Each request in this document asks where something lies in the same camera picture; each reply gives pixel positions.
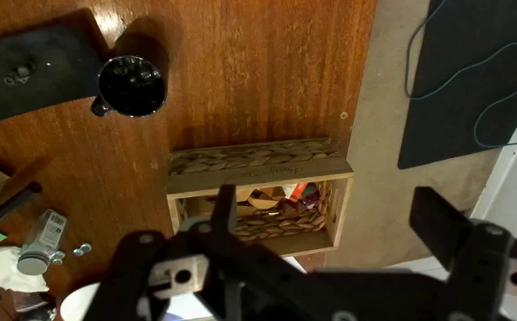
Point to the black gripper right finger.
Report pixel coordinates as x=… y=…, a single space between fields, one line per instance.
x=478 y=262

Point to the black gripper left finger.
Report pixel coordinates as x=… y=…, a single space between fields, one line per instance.
x=152 y=279

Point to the small dark toy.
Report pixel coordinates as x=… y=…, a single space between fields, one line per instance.
x=20 y=73

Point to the black rectangular tray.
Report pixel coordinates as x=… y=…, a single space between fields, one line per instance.
x=56 y=60

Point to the small silver bolt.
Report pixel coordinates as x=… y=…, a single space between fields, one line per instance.
x=83 y=249

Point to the white plate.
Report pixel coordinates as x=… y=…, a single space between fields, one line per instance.
x=77 y=304

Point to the small clear bottle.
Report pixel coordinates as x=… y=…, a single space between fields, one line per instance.
x=43 y=238

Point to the dark floor mat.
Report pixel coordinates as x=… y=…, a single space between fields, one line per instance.
x=448 y=119

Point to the wooden crate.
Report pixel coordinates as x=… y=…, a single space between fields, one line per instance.
x=259 y=180

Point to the black mug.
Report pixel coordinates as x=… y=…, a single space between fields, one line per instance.
x=131 y=87

